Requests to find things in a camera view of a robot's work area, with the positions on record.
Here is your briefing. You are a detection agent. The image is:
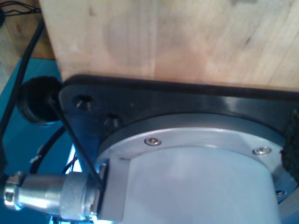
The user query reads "black round knob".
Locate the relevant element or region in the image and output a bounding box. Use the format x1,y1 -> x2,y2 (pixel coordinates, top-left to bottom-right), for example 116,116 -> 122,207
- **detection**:
20,76 -> 64,126

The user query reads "blue metal panel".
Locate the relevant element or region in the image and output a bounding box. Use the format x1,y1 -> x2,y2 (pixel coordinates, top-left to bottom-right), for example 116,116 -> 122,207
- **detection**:
0,58 -> 101,224

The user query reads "black braided sleeve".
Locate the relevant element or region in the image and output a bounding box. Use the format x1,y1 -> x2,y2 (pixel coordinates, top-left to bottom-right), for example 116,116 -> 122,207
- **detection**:
281,109 -> 299,185

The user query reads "thin black cable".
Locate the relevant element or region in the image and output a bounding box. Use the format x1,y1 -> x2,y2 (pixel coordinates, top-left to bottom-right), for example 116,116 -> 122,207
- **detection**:
48,93 -> 105,187

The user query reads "black cable with white tag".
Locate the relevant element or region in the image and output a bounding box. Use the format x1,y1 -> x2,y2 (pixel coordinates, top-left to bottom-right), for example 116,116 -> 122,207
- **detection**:
29,127 -> 66,175

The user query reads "silver cable connector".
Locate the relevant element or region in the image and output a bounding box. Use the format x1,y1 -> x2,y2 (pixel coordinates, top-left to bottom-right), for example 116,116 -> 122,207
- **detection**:
3,171 -> 106,222

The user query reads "long black cable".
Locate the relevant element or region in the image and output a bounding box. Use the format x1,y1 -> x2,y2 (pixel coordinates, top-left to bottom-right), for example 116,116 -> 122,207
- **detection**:
0,18 -> 46,131

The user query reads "thick black connector cable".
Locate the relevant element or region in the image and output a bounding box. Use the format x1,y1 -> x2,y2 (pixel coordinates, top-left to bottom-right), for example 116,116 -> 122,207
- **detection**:
0,140 -> 11,187

